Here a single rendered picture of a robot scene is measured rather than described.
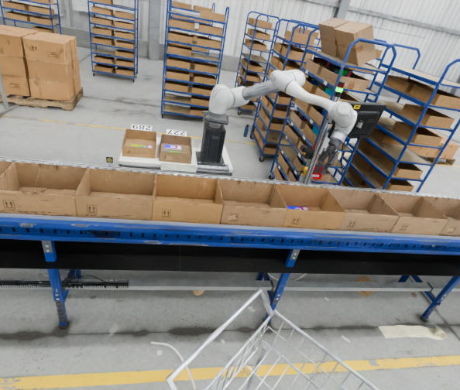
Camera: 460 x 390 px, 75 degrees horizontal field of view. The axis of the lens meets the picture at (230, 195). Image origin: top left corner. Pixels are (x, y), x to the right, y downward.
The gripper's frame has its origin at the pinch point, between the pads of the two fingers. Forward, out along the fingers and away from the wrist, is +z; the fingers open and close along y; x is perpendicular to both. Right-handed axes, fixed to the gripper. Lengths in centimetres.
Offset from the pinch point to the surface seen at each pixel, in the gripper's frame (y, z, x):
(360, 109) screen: 31, -62, -33
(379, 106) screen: 32, -75, -51
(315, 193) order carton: 12.8, 13.4, -16.5
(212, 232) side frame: 0, 64, 49
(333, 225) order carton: -12.2, 28.6, -19.9
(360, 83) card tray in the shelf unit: 73, -103, -56
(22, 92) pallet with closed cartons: 465, 60, 235
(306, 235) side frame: -12.9, 41.8, -2.7
